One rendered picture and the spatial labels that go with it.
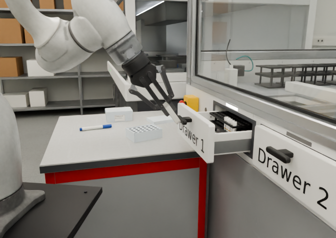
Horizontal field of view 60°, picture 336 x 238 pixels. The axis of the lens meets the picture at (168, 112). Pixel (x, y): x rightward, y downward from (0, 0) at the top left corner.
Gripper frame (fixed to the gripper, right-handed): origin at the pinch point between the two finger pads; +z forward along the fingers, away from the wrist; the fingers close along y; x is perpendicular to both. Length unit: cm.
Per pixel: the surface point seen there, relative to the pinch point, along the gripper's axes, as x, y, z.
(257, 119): -15.0, 16.6, 10.8
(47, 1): 383, -22, -105
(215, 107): 13.0, 14.9, 13.3
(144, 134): 24.2, -11.8, 9.2
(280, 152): -32.1, 11.6, 10.2
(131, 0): 80, 24, -34
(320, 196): -41.2, 10.6, 16.4
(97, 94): 426, -54, 48
